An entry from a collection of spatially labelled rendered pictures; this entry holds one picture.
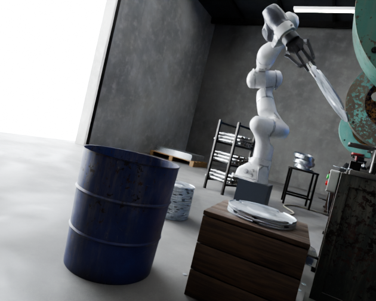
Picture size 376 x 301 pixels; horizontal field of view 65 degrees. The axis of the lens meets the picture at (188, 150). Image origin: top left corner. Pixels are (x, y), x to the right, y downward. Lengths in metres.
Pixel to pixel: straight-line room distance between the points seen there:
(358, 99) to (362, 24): 1.80
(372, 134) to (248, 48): 6.70
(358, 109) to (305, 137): 5.37
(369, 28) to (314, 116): 7.15
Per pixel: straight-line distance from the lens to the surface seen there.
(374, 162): 1.73
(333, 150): 8.38
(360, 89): 3.19
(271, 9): 1.60
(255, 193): 1.77
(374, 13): 1.44
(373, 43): 1.39
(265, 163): 1.79
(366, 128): 3.12
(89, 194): 1.18
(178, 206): 2.20
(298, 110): 8.57
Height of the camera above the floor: 0.61
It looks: 2 degrees down
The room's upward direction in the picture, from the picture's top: 13 degrees clockwise
